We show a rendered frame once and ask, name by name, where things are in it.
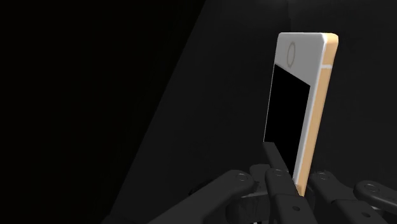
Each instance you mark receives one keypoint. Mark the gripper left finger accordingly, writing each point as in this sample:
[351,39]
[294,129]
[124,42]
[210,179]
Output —
[279,189]

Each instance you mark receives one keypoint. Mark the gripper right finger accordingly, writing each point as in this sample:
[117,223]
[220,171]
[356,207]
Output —
[341,198]

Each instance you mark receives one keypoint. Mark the white and gold smartphone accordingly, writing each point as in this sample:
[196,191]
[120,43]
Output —
[305,59]

